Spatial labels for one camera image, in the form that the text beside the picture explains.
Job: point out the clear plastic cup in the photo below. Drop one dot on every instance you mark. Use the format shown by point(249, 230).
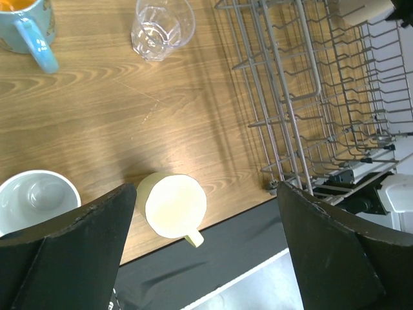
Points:
point(161, 27)

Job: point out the black base mat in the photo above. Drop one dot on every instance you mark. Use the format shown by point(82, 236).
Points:
point(178, 274)

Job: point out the pink floral mug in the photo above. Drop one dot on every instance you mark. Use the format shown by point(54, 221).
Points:
point(35, 196)

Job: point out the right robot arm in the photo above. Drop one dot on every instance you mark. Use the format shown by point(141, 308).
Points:
point(382, 199)

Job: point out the beige paper cup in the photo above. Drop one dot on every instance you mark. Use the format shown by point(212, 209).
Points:
point(355, 12)

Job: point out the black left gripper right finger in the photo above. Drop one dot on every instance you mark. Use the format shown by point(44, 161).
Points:
point(342, 261)

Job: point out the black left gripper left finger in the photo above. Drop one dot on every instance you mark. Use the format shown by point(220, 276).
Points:
point(70, 261)

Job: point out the blue mug orange inside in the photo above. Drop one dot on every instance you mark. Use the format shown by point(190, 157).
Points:
point(28, 27)

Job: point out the grey wire dish rack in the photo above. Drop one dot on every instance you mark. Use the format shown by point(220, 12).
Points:
point(330, 101)

